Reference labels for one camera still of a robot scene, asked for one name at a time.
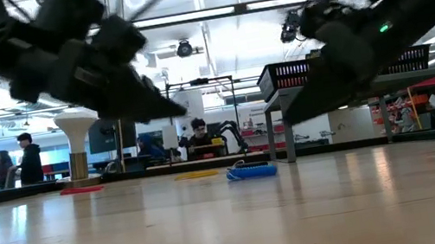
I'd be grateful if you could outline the blue coil wristband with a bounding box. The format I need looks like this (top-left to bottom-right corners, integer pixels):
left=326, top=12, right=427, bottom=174
left=224, top=160, right=279, bottom=184

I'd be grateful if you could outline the black ceiling camera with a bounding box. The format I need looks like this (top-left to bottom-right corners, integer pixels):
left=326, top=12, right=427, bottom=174
left=276, top=9, right=306, bottom=46

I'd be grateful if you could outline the yellow hanging cable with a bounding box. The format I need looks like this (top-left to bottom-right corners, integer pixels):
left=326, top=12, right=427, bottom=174
left=114, top=119, right=131, bottom=173

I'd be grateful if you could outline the yellow rubber band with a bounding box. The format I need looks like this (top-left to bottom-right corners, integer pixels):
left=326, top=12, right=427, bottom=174
left=173, top=167, right=221, bottom=183

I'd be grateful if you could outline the person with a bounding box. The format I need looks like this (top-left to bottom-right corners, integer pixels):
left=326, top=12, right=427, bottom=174
left=135, top=130, right=170, bottom=163
left=176, top=114, right=227, bottom=163
left=0, top=147, right=19, bottom=189
left=12, top=130, right=48, bottom=187

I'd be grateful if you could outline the round black overhead camera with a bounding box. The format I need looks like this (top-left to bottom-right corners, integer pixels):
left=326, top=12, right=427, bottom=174
left=174, top=38, right=195, bottom=59

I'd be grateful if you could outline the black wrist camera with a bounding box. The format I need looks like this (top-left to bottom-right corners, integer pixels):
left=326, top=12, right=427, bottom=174
left=294, top=0, right=361, bottom=40
left=89, top=10, right=151, bottom=70

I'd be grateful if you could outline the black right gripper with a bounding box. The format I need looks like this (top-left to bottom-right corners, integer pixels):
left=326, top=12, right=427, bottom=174
left=272, top=10, right=413, bottom=126

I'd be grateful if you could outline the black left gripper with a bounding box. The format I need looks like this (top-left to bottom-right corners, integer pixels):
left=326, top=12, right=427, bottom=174
left=42, top=22, right=190, bottom=138

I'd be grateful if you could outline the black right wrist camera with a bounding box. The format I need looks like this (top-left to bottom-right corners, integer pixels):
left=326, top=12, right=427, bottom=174
left=294, top=0, right=361, bottom=40

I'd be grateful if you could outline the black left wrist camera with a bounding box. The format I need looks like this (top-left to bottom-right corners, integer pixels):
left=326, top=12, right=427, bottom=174
left=89, top=10, right=151, bottom=70

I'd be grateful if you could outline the red rubber band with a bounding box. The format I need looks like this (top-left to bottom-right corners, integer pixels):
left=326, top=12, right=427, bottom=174
left=58, top=182, right=106, bottom=198

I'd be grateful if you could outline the black stand frame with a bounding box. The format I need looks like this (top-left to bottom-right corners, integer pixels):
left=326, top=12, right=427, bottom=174
left=164, top=74, right=246, bottom=164

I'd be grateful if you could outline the shelving with red bins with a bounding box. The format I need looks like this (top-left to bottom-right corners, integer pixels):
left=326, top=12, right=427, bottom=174
left=365, top=78, right=435, bottom=140

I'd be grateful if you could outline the white mushroom table lamp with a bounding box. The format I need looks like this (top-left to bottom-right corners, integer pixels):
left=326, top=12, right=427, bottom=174
left=45, top=106, right=110, bottom=192

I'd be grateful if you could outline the grey perforated metal shelf riser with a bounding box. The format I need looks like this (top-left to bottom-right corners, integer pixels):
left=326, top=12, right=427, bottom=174
left=259, top=64, right=435, bottom=170

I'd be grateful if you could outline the black computer monitor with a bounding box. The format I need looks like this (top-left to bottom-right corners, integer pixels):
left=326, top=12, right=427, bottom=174
left=84, top=112, right=140, bottom=156

